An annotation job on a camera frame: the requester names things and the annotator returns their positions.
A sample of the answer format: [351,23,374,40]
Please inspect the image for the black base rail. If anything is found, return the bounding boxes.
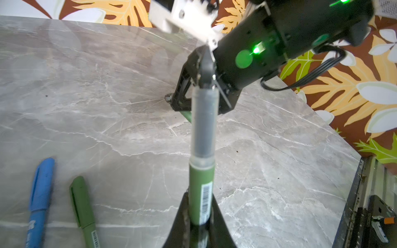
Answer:
[333,157,397,248]

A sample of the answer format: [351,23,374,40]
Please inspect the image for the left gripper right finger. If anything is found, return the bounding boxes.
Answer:
[212,195,237,248]

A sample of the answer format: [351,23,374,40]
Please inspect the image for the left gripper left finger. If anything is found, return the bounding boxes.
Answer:
[163,192,190,248]

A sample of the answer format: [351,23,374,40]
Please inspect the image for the blue pen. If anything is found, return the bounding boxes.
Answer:
[25,158,55,248]

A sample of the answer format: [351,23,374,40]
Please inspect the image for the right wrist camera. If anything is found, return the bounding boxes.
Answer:
[148,0,223,51]

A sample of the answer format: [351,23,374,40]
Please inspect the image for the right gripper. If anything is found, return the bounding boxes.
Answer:
[165,1,374,114]

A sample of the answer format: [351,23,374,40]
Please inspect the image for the dark green pen cap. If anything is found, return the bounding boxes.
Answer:
[180,111,192,123]

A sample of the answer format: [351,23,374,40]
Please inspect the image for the dark green pen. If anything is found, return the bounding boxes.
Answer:
[188,45,220,226]
[69,176,100,248]

